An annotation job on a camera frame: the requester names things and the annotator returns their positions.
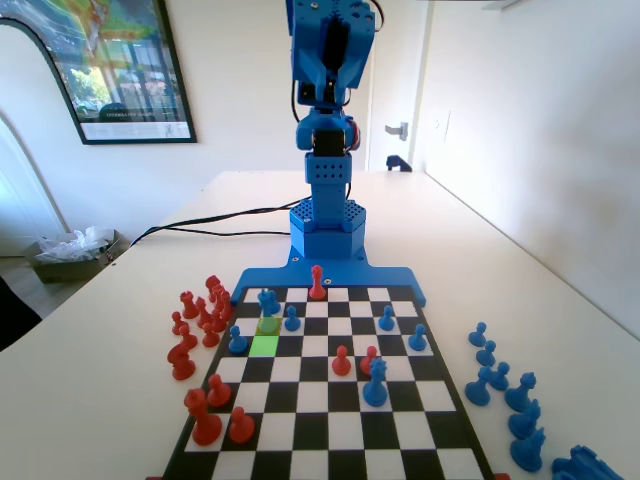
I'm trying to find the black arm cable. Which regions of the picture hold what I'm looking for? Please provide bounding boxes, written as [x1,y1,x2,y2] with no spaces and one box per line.
[288,74,303,125]

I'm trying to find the black table cable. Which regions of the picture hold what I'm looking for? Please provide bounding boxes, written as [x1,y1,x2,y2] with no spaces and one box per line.
[129,225,294,247]
[142,197,306,239]

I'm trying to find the cardboard box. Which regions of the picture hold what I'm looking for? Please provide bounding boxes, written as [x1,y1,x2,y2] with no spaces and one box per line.
[24,228,131,284]

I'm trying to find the black framed poster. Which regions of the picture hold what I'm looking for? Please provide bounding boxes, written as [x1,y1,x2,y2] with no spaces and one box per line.
[0,0,198,147]

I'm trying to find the clear plastic bag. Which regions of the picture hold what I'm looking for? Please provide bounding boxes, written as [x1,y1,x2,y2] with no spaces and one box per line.
[34,226,116,264]

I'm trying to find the large blue piece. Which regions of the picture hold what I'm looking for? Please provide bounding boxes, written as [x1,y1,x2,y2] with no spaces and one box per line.
[362,358,389,409]

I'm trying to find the blue plastic part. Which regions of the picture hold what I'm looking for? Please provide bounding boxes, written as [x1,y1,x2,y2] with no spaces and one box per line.
[551,444,627,480]

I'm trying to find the large red piece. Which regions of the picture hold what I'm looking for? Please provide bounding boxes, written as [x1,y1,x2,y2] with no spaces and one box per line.
[183,388,223,446]

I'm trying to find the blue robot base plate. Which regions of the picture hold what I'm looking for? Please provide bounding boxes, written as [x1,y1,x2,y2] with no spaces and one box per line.
[232,248,429,309]

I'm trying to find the black white chessboard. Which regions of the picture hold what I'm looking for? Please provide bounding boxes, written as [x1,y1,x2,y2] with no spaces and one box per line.
[160,284,496,480]

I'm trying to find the blue chess king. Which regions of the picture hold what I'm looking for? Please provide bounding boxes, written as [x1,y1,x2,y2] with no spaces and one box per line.
[256,288,282,335]

